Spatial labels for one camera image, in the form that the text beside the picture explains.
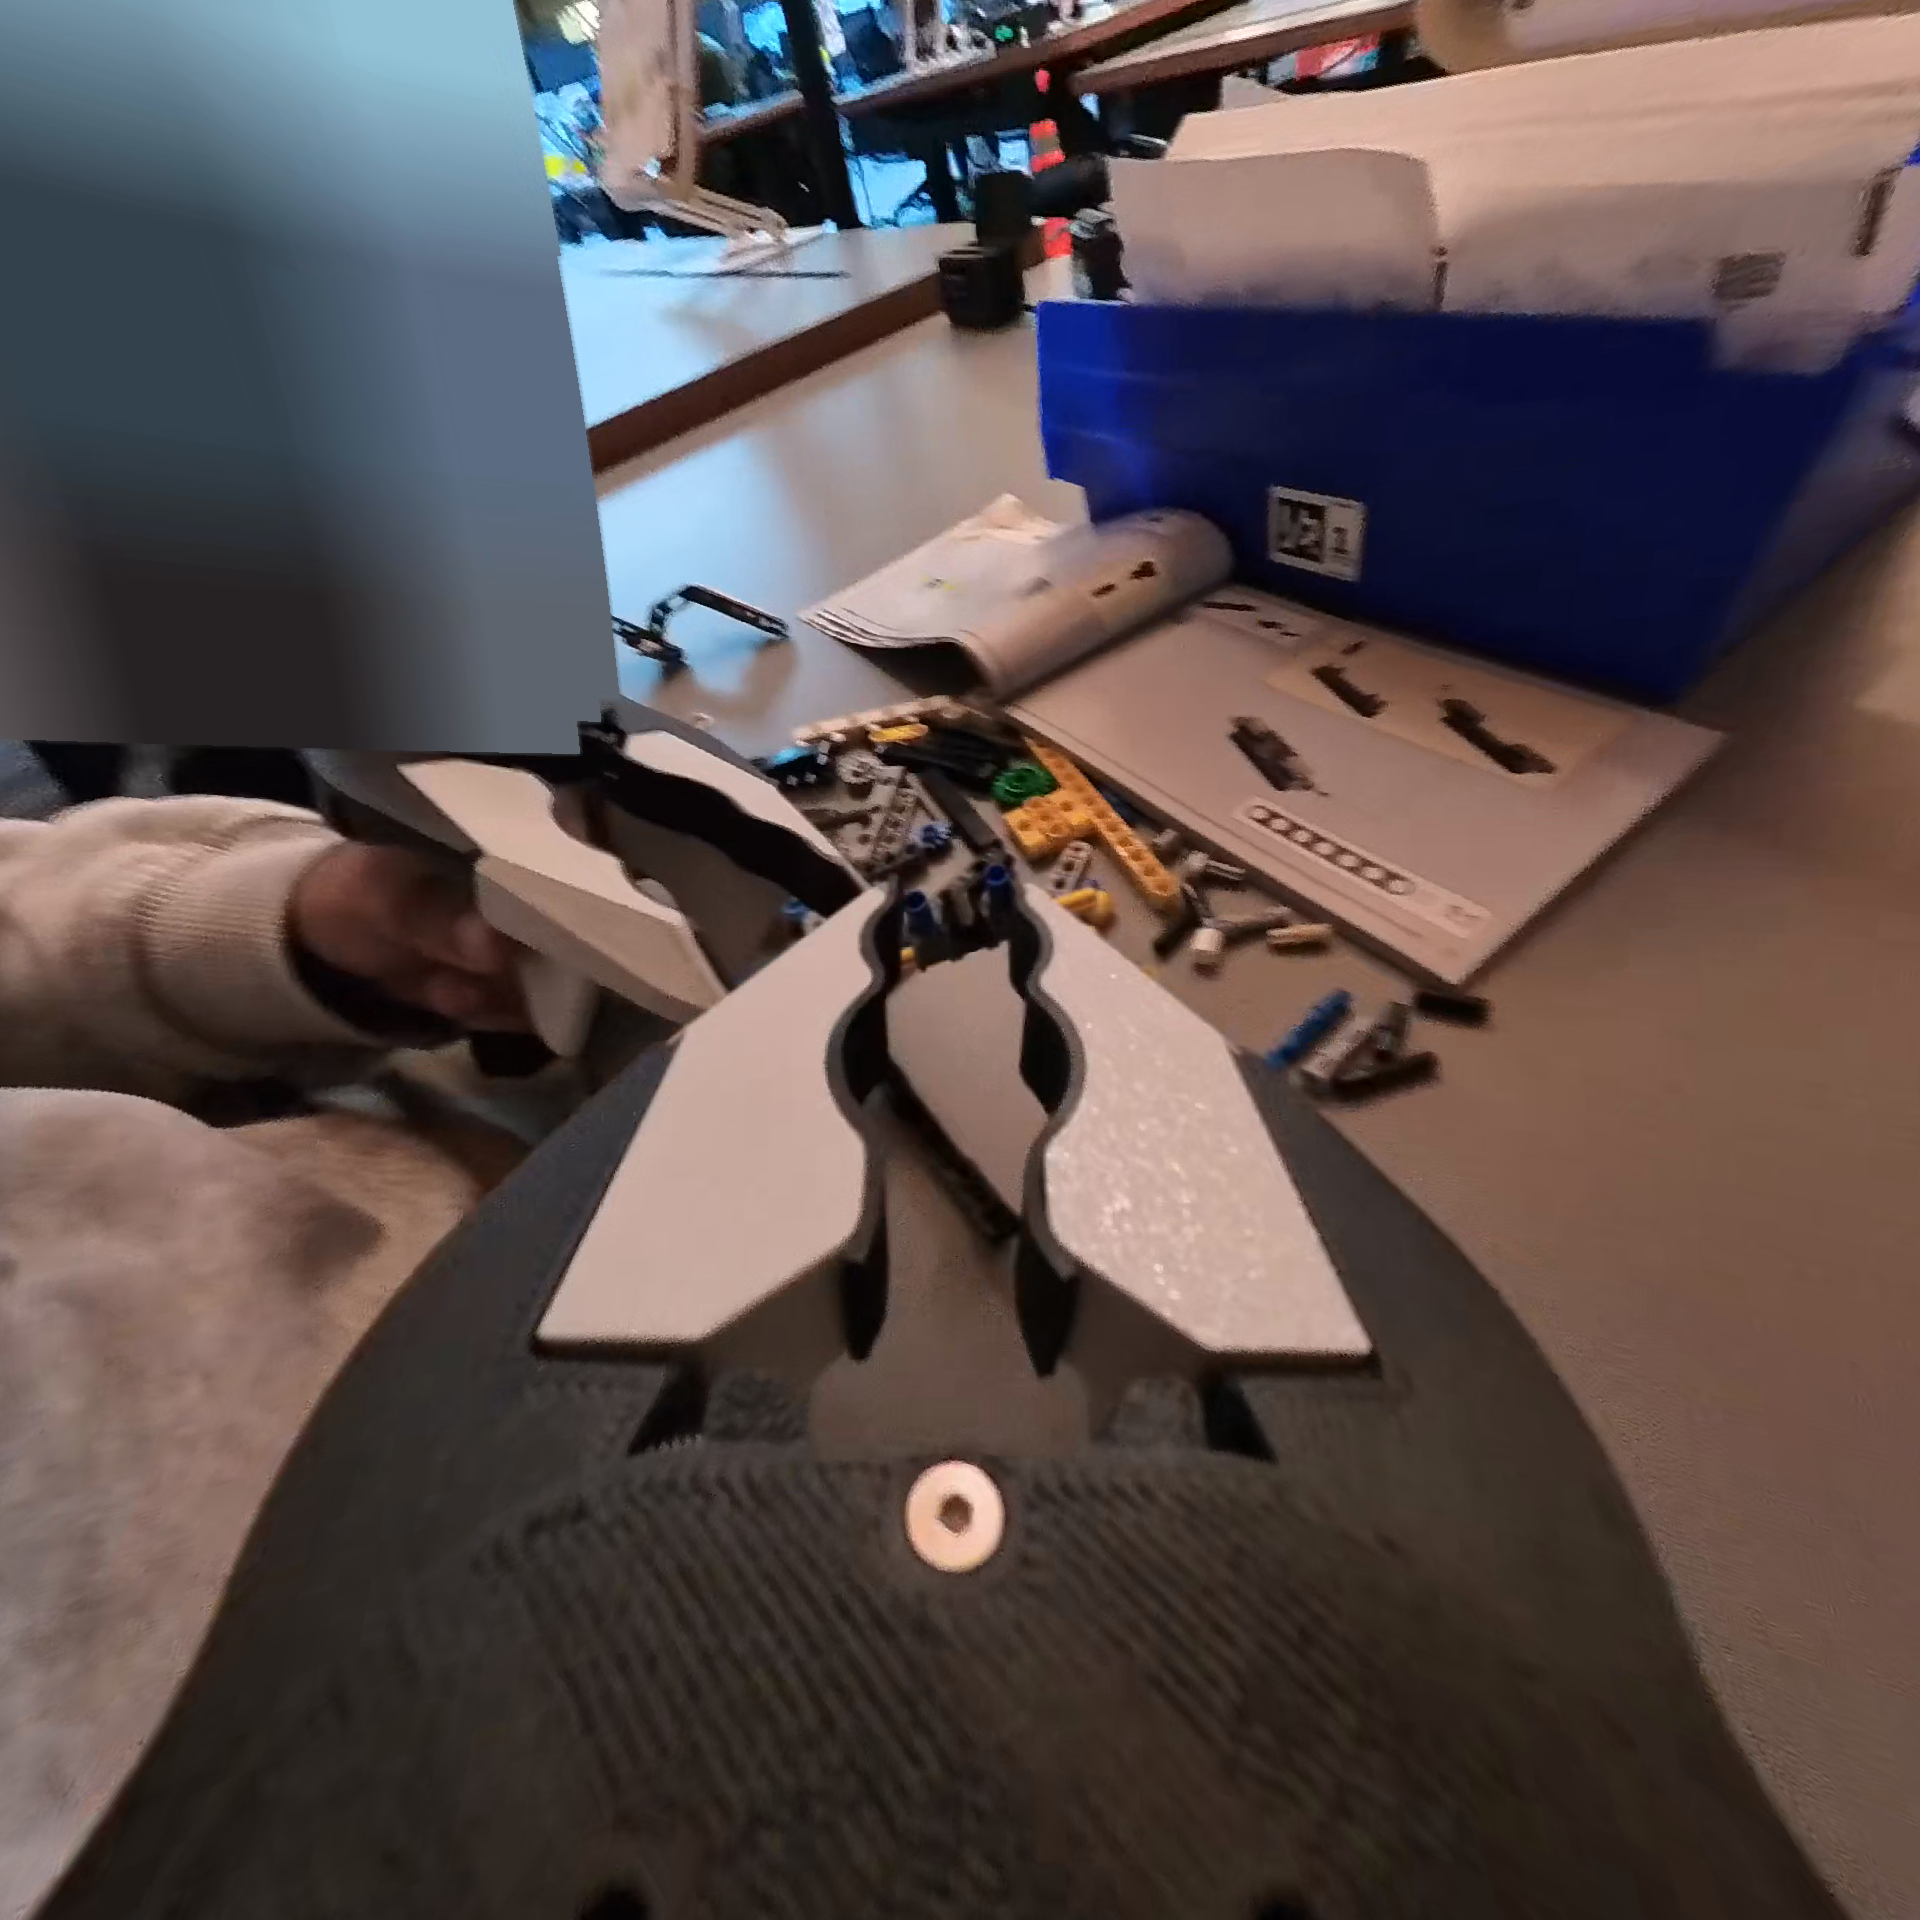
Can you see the long blue lego pin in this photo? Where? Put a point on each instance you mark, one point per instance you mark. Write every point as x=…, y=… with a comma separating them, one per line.
x=1311, y=1030

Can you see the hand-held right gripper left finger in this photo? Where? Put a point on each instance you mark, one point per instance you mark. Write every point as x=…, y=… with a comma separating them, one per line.
x=721, y=1157

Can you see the green lego gear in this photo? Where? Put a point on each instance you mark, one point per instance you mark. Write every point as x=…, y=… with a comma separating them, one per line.
x=1023, y=783

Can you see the blue plastic bin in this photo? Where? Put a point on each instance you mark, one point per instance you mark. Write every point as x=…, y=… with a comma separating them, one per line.
x=1575, y=451

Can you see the yellow angled lego beam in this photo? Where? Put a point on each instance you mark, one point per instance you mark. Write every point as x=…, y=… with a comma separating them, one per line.
x=1043, y=823

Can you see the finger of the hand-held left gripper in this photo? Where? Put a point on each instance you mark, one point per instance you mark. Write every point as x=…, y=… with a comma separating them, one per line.
x=571, y=916
x=707, y=795

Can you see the small lego pin connector assembly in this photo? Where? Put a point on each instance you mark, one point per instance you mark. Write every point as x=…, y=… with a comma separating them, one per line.
x=954, y=930

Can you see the thin black lego beam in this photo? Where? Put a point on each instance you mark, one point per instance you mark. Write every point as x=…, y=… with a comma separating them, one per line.
x=968, y=1176

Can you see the grey and black lego pins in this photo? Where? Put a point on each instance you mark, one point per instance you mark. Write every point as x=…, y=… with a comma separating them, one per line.
x=1375, y=1055

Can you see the white frame structure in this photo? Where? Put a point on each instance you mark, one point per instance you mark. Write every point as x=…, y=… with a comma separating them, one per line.
x=676, y=166

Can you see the black lego frame assembly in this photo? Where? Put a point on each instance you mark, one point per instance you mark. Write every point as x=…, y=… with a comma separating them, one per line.
x=737, y=606

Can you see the black cylindrical device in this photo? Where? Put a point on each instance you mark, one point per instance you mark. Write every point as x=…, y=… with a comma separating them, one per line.
x=984, y=276

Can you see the lego instruction booklet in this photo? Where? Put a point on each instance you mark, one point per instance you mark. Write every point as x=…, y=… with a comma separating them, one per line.
x=1352, y=720

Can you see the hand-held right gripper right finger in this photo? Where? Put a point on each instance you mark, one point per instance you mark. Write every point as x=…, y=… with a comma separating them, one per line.
x=1187, y=1185

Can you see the tan lego pin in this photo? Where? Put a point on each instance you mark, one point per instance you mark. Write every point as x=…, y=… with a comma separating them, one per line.
x=1302, y=936

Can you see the white cardboard box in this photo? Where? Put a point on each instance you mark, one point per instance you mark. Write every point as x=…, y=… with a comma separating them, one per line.
x=1500, y=195

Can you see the person's left hand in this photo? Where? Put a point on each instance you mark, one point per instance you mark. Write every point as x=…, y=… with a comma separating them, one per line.
x=399, y=930

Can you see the heap of grey black lego pieces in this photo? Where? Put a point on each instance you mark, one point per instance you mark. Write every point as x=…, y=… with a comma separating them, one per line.
x=893, y=810

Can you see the person's left forearm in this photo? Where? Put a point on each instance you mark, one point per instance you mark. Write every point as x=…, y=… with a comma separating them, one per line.
x=152, y=930

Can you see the black lego pin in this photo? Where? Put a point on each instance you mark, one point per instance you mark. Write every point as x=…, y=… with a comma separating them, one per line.
x=1455, y=1007

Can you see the long yellow lego beam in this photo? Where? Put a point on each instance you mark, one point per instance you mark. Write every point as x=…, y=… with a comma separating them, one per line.
x=1118, y=838

